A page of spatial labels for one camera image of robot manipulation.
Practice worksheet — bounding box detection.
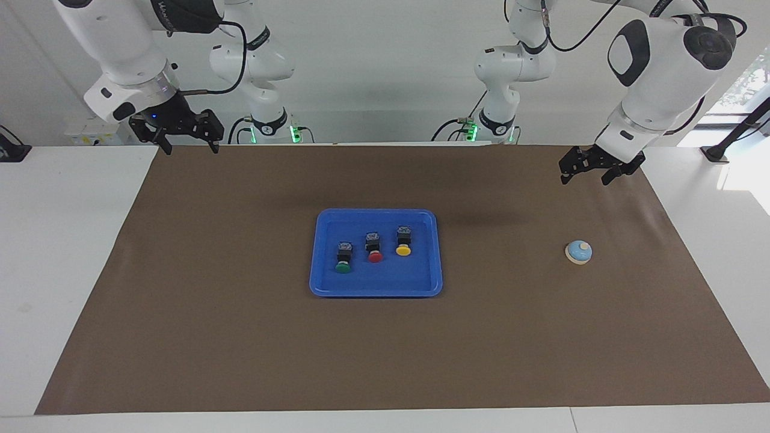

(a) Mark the green push button switch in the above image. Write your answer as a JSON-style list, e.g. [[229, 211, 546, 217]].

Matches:
[[334, 241, 354, 275]]

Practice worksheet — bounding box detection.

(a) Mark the light blue desk bell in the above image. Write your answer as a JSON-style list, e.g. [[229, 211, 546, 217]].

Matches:
[[564, 239, 593, 265]]

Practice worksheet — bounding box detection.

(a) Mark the blue plastic tray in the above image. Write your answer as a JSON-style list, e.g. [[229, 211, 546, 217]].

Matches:
[[309, 208, 444, 298]]

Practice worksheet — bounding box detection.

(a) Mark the white power box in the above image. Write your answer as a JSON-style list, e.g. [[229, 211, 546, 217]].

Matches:
[[65, 117, 136, 147]]

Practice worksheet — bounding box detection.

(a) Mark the black stand with angled rod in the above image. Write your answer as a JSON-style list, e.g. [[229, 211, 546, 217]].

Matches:
[[700, 96, 770, 164]]

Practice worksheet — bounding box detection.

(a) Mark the small black stand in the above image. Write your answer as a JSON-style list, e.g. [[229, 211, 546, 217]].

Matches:
[[0, 125, 32, 163]]

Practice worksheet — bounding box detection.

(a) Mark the brown table mat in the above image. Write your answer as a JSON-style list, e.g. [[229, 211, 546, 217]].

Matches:
[[34, 144, 770, 416]]

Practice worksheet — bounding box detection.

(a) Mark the black base cable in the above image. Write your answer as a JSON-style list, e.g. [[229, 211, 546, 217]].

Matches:
[[227, 116, 253, 145], [431, 90, 488, 143]]

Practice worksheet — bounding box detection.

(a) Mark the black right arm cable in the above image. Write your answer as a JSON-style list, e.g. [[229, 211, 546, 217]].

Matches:
[[180, 20, 248, 96]]

